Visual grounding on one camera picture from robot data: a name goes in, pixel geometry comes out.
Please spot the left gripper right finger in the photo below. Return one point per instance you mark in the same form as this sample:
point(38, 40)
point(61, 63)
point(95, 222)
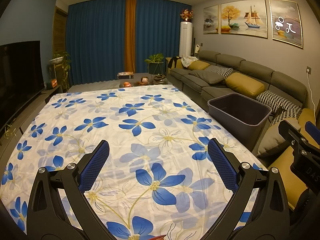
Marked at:
point(258, 208)

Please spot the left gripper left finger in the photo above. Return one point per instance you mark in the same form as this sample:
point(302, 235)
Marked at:
point(46, 216)

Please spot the dark grey trash bin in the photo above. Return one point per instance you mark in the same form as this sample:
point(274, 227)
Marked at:
point(242, 116)

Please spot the patterned cushion near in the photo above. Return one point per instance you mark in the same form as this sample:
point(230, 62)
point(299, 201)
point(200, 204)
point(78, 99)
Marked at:
point(281, 107)

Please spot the patterned cushion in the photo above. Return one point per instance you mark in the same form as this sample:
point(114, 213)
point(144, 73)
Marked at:
point(221, 70)
point(281, 107)

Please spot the grey tv cabinet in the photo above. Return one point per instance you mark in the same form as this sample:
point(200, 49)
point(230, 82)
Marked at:
point(13, 132)

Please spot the mustard cushion middle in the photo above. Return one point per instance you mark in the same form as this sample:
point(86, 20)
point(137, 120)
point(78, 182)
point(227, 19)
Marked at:
point(244, 85)

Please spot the floral blue white tablecloth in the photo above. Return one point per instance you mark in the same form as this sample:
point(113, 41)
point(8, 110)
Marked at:
point(158, 179)

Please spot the patterned cushion far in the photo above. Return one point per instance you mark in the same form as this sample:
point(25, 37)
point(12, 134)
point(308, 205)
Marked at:
point(221, 70)

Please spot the grey cushion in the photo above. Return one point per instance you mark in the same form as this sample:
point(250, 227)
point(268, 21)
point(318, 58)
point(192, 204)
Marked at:
point(209, 77)

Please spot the grey sectional sofa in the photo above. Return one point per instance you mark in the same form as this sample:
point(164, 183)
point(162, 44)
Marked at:
point(271, 149)

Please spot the right seascape painting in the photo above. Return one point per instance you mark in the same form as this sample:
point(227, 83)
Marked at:
point(286, 22)

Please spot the black flat television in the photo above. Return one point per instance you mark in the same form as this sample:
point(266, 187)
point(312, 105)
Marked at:
point(21, 77)

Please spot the mustard cushion far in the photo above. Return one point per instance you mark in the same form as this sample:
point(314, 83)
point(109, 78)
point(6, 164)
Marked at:
point(199, 65)

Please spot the box on coffee table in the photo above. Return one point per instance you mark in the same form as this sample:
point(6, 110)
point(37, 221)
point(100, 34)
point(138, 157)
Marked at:
point(125, 75)

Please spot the trailing plant on stand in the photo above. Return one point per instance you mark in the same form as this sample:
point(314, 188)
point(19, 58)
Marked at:
point(59, 68)

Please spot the dark coffee table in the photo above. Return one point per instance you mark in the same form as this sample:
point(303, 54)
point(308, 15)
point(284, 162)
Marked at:
point(143, 79)

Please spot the sailboat tree painting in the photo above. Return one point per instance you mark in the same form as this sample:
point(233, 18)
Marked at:
point(247, 17)

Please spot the white cloth on sofa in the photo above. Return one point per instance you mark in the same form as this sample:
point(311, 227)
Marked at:
point(188, 60)

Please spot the white standing air conditioner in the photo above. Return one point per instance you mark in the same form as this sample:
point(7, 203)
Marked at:
point(186, 33)

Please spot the small landscape painting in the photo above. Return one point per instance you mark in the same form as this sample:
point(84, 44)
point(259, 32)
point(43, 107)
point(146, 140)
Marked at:
point(211, 20)

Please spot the green potted plant centre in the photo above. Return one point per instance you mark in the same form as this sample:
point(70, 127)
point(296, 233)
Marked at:
point(155, 64)

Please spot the blue curtains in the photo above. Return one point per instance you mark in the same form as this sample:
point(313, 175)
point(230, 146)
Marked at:
point(105, 37)

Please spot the red gold flower decoration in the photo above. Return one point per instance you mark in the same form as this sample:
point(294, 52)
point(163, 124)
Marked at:
point(186, 15)

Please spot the orange centre curtain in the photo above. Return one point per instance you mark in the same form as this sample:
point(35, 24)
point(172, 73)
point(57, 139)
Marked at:
point(130, 36)

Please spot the wall power socket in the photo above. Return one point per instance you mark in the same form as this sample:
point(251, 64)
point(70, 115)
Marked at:
point(308, 70)

